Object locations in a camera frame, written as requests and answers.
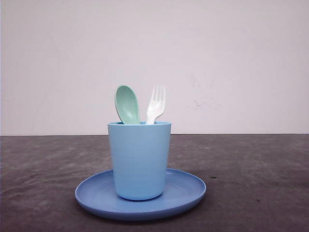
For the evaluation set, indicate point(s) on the blue plastic plate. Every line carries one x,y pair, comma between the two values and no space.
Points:
97,195

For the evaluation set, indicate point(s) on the white plastic fork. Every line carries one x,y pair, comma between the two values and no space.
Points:
156,105

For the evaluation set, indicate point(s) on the light blue plastic cup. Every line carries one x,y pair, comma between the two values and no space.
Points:
139,158

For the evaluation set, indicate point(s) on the mint green plastic spoon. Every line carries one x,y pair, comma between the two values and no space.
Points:
126,105

